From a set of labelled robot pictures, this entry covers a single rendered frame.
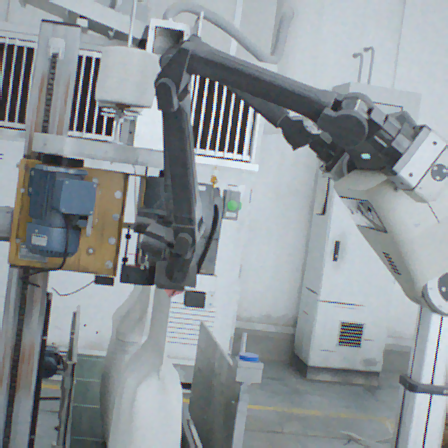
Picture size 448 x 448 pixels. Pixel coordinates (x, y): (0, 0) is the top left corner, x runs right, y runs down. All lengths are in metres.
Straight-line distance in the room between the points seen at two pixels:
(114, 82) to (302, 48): 3.51
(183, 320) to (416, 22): 3.15
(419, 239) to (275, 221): 4.90
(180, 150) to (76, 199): 0.54
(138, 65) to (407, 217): 0.92
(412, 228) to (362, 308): 4.52
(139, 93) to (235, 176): 3.02
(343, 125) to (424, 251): 0.39
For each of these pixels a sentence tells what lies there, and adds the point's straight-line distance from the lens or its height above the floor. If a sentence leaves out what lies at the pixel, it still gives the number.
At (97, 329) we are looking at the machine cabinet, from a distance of 5.46.
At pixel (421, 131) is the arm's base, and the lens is 1.77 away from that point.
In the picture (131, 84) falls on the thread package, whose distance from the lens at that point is 2.44.
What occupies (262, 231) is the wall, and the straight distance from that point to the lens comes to 6.80.
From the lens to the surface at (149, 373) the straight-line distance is 2.27.
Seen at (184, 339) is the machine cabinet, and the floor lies 0.33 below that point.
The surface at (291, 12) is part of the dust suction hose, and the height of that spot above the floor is 2.48.
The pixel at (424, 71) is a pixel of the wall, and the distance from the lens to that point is 7.17.
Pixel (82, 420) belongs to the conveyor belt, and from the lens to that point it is 3.43.
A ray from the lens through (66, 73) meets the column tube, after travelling 2.70.
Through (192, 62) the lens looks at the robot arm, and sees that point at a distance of 1.80.
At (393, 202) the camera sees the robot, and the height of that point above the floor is 1.36.
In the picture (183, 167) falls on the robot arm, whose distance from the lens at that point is 1.93.
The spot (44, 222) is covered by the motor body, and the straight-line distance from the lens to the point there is 2.45.
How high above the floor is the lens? 1.37
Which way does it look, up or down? 3 degrees down
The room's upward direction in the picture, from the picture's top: 8 degrees clockwise
